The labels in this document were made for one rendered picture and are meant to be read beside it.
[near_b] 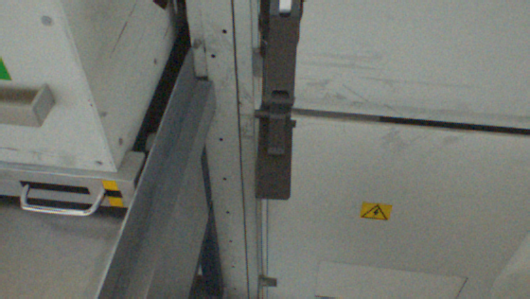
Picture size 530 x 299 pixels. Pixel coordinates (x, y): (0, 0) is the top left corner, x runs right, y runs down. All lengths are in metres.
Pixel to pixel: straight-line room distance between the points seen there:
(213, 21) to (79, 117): 0.30
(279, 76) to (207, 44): 0.44
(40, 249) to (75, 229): 0.05
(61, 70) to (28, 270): 0.27
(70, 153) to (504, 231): 0.85
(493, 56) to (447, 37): 0.08
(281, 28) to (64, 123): 0.31
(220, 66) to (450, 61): 0.36
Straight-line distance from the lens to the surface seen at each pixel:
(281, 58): 0.45
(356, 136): 0.96
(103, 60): 0.64
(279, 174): 0.46
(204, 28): 0.87
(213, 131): 1.02
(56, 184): 0.75
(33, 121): 0.62
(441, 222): 1.16
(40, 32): 0.58
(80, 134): 0.67
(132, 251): 0.71
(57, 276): 0.74
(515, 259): 0.60
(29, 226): 0.79
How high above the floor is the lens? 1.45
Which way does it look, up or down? 48 degrees down
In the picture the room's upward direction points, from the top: straight up
